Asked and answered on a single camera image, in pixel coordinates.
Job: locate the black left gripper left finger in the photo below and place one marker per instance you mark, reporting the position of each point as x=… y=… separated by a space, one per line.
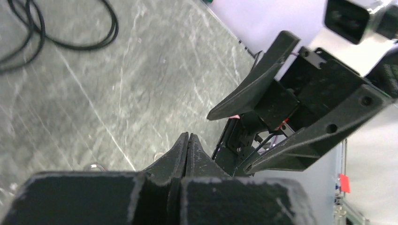
x=172 y=164

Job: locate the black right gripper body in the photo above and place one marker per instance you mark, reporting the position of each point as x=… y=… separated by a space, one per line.
x=313 y=86

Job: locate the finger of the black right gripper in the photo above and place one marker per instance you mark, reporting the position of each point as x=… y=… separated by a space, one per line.
x=249 y=92
x=305 y=147

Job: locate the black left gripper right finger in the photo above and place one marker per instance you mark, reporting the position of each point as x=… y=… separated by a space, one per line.
x=198 y=163

